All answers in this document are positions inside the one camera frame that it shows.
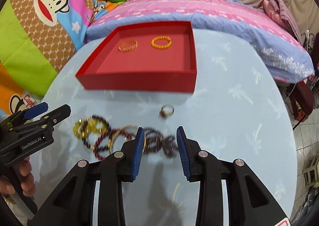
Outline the thin gold bangle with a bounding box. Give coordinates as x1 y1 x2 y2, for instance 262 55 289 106
108 124 138 154

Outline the yellow stone bead bracelet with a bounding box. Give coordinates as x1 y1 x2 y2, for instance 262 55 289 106
72 117 107 140

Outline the purple garnet bead strand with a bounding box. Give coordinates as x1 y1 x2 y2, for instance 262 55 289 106
143 127 178 158

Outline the red jewelry box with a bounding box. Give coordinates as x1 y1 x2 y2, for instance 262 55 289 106
75 21 197 93

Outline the left hand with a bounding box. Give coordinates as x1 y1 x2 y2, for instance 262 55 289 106
0 156 36 197

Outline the monkey cartoon blanket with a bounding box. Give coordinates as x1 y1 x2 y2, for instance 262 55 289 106
0 0 118 119

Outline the gold twisted bangle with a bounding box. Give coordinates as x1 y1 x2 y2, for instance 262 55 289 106
118 40 138 53

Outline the dark red chair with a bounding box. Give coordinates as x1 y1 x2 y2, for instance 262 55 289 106
288 33 318 130

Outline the pink and blue pillow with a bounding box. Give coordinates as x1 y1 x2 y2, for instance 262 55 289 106
86 0 315 84

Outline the folded pink cloth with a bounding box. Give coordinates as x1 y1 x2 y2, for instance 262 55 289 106
261 0 302 43

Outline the dark red bead bracelet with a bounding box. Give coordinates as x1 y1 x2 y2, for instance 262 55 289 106
92 128 136 161

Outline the gold ring with dark stone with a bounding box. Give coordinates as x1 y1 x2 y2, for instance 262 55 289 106
159 104 175 119

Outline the orange bead bracelet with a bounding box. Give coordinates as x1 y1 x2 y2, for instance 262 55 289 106
150 35 173 50

